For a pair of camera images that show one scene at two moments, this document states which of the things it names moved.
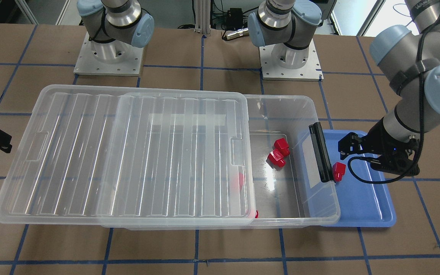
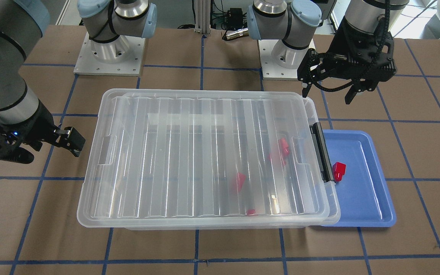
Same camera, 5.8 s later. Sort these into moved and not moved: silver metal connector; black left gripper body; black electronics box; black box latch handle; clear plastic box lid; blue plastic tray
Moved: black left gripper body; clear plastic box lid
Not moved: black electronics box; silver metal connector; blue plastic tray; black box latch handle
